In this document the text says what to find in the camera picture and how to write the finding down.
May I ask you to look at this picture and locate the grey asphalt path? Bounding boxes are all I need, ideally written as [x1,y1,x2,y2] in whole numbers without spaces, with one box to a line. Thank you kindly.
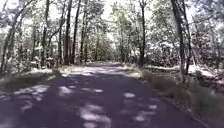
[0,61,209,128]

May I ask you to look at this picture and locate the wood of tall trees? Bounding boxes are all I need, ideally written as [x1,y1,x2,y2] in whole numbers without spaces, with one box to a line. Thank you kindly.
[0,0,224,79]

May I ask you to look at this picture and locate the grass verge with undergrowth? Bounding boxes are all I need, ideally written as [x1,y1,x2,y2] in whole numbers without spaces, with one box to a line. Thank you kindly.
[124,63,224,128]
[0,63,88,96]

